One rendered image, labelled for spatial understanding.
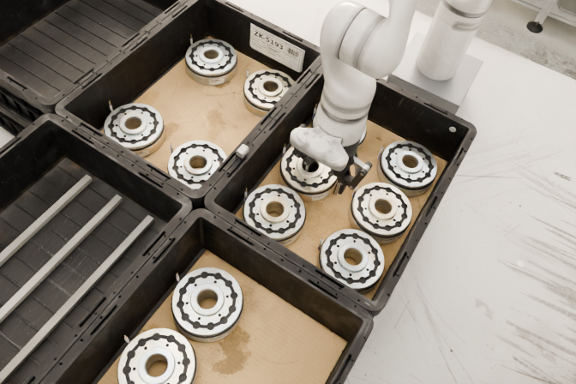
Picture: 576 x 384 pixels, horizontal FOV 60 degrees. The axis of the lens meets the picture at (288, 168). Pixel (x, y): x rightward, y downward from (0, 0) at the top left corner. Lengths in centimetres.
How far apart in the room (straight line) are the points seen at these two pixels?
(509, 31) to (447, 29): 174
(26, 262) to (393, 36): 63
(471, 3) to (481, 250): 48
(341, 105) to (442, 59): 49
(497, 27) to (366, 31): 222
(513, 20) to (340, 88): 228
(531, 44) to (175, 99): 211
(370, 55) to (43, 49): 74
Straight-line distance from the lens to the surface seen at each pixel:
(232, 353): 77
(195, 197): 75
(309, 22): 139
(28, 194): 93
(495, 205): 115
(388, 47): 60
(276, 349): 77
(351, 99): 66
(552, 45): 286
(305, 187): 85
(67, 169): 94
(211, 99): 100
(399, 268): 75
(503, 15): 290
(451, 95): 115
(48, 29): 120
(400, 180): 89
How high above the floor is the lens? 157
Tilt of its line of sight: 55 degrees down
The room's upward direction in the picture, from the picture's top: 9 degrees clockwise
